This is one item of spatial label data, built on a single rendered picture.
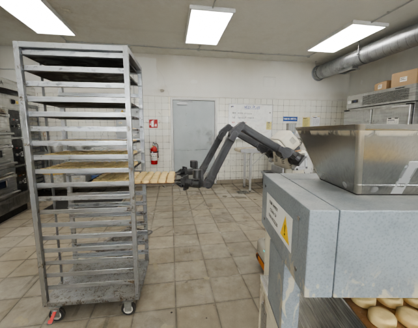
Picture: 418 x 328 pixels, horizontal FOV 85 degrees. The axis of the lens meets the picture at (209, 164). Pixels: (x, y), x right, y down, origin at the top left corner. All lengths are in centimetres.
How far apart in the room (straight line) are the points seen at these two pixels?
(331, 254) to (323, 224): 6
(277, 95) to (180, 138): 263
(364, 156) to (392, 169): 7
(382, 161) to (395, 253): 16
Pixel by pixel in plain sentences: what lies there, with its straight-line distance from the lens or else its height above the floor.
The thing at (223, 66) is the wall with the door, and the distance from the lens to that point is 578.
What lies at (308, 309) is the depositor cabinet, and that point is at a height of 84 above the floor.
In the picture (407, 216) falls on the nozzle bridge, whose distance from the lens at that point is 50.
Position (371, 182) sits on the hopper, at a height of 121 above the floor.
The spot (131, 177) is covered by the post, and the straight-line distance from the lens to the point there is 157.
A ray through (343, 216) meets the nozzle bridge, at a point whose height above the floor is 117.
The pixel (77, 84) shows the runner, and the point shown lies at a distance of 169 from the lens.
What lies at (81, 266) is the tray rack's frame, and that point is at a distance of 241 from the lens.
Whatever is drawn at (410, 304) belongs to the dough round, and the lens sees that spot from 78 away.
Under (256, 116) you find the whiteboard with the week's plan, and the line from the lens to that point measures 583.
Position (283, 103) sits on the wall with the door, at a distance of 616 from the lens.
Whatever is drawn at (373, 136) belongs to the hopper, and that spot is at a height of 130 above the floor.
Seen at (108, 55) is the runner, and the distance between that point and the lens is 166.
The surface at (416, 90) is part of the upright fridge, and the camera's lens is 487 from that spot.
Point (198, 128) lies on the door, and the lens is 551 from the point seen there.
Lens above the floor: 131
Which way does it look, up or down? 8 degrees down
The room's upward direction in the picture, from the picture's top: straight up
